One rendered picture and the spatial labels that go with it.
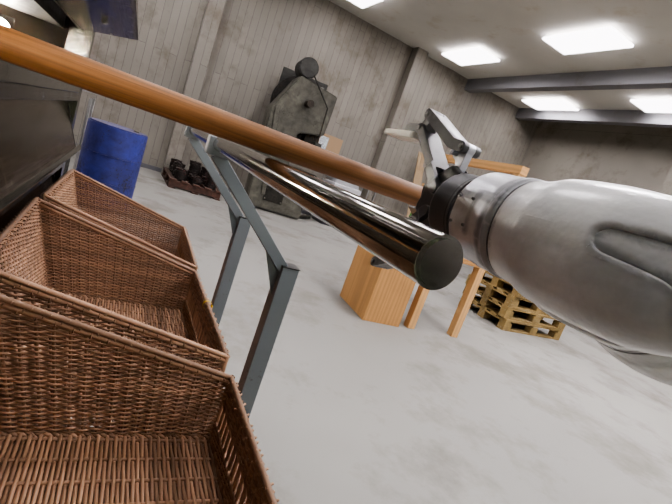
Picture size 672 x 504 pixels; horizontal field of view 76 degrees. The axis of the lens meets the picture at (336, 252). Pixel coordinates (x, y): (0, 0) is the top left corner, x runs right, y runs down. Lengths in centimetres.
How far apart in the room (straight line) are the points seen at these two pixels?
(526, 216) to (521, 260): 3
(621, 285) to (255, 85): 953
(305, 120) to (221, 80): 200
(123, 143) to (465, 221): 467
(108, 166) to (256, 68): 540
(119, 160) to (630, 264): 484
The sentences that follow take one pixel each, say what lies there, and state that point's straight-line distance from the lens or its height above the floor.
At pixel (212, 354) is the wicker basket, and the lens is 100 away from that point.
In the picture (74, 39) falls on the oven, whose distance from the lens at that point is 201.
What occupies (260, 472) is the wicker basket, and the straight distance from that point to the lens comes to 74.
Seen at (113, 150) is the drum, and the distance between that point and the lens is 495.
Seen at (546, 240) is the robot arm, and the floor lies 119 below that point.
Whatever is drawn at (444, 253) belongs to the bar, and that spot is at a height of 117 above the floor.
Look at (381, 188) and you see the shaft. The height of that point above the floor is 118.
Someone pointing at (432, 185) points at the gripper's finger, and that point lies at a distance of 48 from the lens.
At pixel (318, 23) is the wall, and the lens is 1026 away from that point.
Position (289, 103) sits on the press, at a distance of 856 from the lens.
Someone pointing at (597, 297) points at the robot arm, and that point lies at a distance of 31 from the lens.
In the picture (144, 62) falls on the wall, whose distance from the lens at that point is 948.
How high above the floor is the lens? 119
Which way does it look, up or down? 10 degrees down
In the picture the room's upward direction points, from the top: 20 degrees clockwise
